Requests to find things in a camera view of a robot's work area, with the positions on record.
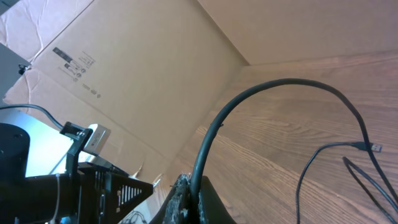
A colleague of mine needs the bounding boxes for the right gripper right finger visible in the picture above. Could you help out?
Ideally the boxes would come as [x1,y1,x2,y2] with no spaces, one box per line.
[198,176,236,224]

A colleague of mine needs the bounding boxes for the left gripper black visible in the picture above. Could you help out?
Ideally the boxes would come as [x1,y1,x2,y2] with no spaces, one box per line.
[66,162,153,224]

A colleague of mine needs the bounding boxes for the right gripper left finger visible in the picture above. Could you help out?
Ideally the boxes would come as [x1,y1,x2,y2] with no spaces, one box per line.
[149,174,190,224]

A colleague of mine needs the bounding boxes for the black cable with thin plug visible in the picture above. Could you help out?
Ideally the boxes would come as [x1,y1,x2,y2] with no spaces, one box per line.
[188,77,398,218]

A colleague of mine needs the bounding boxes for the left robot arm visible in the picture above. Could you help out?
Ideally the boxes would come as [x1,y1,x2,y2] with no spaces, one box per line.
[1,123,153,223]

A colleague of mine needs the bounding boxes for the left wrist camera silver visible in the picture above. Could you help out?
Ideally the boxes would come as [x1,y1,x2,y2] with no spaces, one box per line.
[83,124,111,156]

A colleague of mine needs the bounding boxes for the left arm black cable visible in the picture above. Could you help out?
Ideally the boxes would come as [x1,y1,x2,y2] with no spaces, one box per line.
[0,103,94,144]

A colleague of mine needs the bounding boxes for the cardboard box wall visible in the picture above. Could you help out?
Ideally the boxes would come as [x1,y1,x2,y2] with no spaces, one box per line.
[4,1,397,182]

